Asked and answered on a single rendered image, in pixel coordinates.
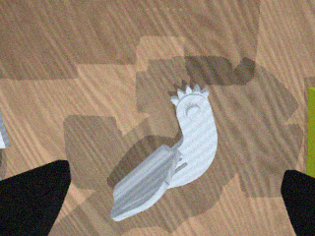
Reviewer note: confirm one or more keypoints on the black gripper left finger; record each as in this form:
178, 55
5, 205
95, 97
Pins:
30, 201

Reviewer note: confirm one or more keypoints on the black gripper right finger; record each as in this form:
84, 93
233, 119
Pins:
298, 191

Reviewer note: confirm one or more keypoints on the white curved jaw with gear teeth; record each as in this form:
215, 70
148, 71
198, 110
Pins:
167, 167

